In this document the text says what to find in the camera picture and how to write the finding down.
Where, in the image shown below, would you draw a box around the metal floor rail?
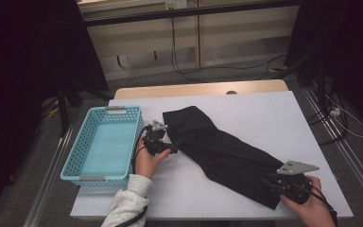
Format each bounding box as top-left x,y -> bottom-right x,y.
23,122 -> 77,227
302,82 -> 363,207

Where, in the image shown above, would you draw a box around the person's right hand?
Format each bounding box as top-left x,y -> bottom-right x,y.
280,175 -> 337,227

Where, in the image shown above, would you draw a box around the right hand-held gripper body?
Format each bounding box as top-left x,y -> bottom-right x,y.
270,160 -> 320,205

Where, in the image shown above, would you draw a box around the black tripod stand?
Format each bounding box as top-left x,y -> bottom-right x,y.
56,80 -> 112,138

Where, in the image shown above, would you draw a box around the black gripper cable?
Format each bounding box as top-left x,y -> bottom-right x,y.
114,125 -> 152,227
295,182 -> 339,227

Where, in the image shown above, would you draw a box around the narrow black curtain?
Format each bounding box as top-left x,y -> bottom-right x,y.
285,0 -> 363,131

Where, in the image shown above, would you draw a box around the black hanging cable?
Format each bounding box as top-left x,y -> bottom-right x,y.
169,9 -> 208,84

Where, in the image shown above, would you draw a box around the black shorts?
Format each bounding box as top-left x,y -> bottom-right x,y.
162,105 -> 285,211

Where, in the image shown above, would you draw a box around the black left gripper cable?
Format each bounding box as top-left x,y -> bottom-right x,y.
114,125 -> 152,227

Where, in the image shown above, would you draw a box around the white cable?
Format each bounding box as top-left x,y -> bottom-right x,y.
325,94 -> 363,139

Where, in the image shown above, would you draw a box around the beige wooden cabinet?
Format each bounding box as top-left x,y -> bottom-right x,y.
78,0 -> 301,81

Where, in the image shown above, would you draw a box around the light blue plastic basket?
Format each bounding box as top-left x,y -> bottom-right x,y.
60,105 -> 145,186

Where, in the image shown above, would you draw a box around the black floor cable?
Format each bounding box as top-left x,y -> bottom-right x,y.
181,54 -> 287,78

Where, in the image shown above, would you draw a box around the wooden table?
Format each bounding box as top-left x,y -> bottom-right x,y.
112,79 -> 289,100

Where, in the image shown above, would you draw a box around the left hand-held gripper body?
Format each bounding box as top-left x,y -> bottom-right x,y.
143,120 -> 171,156

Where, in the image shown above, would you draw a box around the person's left hand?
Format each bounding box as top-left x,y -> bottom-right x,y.
134,136 -> 172,180

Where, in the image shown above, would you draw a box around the black looped cable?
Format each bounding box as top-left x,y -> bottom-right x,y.
306,90 -> 350,147

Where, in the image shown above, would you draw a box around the wide black curtain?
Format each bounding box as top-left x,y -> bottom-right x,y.
0,0 -> 110,218

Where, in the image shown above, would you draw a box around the black camera stand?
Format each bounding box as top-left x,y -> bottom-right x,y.
277,50 -> 329,109

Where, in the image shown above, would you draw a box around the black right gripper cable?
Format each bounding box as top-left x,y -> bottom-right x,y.
295,182 -> 339,227

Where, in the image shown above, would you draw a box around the yellow cable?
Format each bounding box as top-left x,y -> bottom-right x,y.
41,98 -> 61,119

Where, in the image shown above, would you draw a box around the black horizontal bar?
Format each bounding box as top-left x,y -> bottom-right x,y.
83,0 -> 301,27

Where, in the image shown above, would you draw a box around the white wall socket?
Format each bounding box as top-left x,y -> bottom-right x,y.
164,0 -> 188,9

